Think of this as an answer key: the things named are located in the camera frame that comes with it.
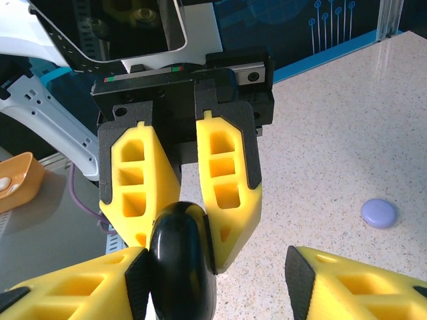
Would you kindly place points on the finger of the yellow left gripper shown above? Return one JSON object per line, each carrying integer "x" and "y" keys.
{"x": 160, "y": 180}
{"x": 230, "y": 200}

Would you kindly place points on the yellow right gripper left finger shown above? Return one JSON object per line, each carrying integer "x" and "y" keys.
{"x": 110, "y": 276}

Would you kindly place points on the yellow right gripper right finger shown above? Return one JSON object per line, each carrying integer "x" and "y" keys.
{"x": 333, "y": 266}

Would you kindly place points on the purple earbud charging case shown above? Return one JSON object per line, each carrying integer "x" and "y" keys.
{"x": 379, "y": 213}

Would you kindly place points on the black earbud charging case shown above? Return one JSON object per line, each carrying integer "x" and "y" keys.
{"x": 180, "y": 250}

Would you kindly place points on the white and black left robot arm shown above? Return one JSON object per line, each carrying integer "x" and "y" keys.
{"x": 50, "y": 116}

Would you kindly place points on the orange plastic bowl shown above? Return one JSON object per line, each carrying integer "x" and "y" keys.
{"x": 23, "y": 180}

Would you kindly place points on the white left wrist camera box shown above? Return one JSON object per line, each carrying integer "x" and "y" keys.
{"x": 133, "y": 33}

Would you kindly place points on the aluminium side rail blue edge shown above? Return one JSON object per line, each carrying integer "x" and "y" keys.
{"x": 333, "y": 53}

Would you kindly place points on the aluminium frame post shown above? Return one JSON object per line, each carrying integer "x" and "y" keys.
{"x": 388, "y": 20}

